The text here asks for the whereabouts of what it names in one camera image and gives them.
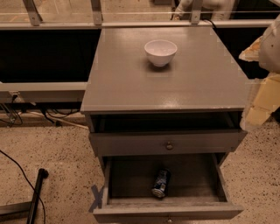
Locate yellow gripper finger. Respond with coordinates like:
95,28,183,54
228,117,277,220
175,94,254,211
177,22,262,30
244,74,280,127
239,37,262,62

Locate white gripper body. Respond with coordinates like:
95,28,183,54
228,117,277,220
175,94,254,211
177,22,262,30
259,15,280,74

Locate blue pepsi can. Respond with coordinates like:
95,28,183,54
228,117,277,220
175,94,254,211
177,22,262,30
151,169,171,199

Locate round top drawer knob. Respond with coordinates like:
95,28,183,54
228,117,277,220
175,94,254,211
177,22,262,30
165,142,173,151

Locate grey open middle drawer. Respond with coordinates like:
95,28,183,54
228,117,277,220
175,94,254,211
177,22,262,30
94,154,243,224

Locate grey top drawer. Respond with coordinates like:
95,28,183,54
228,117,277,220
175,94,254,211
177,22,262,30
88,112,249,158

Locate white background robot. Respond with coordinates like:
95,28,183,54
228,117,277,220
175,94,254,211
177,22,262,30
172,0,235,21

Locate white ceramic bowl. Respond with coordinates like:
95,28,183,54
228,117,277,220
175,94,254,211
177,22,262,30
144,39,178,67

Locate grey wooden cabinet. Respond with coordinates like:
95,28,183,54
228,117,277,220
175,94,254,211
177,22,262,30
81,27,251,210

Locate grey metal railing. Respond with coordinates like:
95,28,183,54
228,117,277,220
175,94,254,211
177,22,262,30
0,0,280,30

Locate black metal stand leg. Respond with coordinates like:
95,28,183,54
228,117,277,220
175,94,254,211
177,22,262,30
0,168,48,224

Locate grey lower rail beam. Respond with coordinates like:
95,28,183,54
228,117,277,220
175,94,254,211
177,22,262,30
0,82,87,103

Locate tangled cables under rail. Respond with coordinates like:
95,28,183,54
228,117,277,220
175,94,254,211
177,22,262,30
0,93,89,130

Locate black floor cable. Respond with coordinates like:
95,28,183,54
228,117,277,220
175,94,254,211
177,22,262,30
0,149,47,224

